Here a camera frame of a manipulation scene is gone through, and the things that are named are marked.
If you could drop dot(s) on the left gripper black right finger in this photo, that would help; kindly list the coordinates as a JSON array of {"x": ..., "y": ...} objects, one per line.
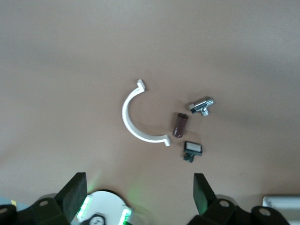
[{"x": 201, "y": 194}]

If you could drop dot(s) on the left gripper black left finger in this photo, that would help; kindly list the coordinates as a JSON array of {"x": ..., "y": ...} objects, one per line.
[{"x": 75, "y": 197}]

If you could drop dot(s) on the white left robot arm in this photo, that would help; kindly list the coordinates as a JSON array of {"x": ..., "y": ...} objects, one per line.
[{"x": 103, "y": 204}]

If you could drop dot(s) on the black white-faced rectangular push button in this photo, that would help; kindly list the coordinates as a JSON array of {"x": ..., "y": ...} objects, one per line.
[{"x": 193, "y": 147}]

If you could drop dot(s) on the white drawer cabinet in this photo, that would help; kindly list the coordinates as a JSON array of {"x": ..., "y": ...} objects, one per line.
[{"x": 281, "y": 206}]

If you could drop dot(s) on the brown rectangular block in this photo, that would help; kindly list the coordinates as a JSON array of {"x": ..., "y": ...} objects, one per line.
[{"x": 180, "y": 125}]

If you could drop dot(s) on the chrome angle valve fitting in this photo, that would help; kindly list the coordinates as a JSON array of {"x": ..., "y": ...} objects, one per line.
[{"x": 201, "y": 104}]

